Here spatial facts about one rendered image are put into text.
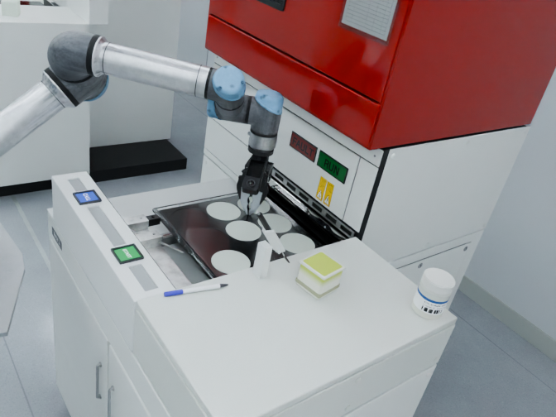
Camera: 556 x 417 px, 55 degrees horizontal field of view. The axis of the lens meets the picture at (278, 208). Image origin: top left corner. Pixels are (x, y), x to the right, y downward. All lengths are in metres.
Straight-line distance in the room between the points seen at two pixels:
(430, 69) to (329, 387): 0.76
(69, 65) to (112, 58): 0.11
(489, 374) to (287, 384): 1.83
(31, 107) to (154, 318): 0.66
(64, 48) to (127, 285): 0.57
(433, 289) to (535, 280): 1.76
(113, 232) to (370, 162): 0.65
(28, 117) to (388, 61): 0.88
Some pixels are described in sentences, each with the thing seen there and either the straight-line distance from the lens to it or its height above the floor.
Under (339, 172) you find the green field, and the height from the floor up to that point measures 1.10.
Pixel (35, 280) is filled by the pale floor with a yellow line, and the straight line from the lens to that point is 2.71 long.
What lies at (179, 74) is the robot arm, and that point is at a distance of 1.28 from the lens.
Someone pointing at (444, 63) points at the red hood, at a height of 1.43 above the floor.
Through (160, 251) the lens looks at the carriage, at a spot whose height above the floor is 0.88.
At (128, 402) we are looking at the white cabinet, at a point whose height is 0.66.
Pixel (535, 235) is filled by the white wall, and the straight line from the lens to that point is 2.86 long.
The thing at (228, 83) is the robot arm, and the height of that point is 1.32.
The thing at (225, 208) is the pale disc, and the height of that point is 0.90.
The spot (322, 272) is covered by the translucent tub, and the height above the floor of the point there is 1.03.
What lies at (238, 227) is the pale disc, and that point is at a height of 0.90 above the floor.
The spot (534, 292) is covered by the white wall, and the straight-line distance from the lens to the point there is 2.95.
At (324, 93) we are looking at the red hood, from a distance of 1.39.
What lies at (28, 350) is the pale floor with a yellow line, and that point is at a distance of 2.39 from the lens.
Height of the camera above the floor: 1.70
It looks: 30 degrees down
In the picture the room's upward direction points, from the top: 12 degrees clockwise
